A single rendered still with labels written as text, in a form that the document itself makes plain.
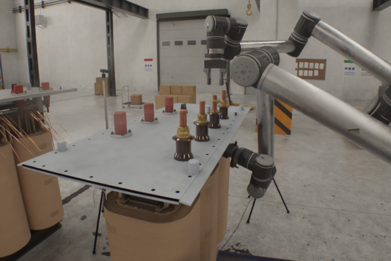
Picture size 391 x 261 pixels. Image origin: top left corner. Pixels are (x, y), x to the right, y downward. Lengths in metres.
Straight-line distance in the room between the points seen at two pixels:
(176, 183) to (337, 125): 0.69
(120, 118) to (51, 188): 1.52
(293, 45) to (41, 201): 2.66
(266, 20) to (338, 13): 9.15
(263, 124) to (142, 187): 0.85
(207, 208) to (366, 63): 1.48
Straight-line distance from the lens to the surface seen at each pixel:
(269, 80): 1.10
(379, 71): 2.01
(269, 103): 1.40
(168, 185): 0.82
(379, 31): 15.66
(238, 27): 1.53
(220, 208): 2.14
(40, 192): 2.66
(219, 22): 1.46
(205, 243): 1.79
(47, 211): 2.77
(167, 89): 8.27
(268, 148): 1.51
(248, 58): 1.09
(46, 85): 2.47
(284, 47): 2.00
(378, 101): 2.07
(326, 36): 2.03
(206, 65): 1.49
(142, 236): 1.23
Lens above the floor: 1.75
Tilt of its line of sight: 12 degrees down
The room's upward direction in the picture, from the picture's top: straight up
